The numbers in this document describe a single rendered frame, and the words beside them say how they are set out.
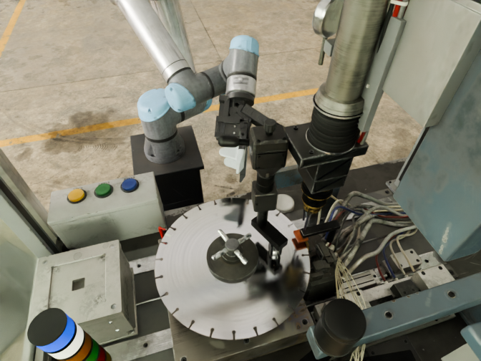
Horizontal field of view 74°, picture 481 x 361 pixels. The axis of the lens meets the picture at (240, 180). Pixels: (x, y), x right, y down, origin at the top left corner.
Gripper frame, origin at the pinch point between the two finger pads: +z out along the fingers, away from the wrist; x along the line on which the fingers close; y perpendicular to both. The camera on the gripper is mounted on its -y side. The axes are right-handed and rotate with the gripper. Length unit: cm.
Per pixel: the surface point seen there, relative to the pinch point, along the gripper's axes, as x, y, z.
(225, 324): 13.5, 0.1, 30.0
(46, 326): 35.9, 20.2, 26.0
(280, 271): 7.1, -9.9, 20.4
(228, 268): 8.4, 0.7, 20.4
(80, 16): -279, 236, -233
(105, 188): -9.0, 37.7, 4.3
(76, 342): 32.5, 18.0, 28.7
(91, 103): -177, 144, -82
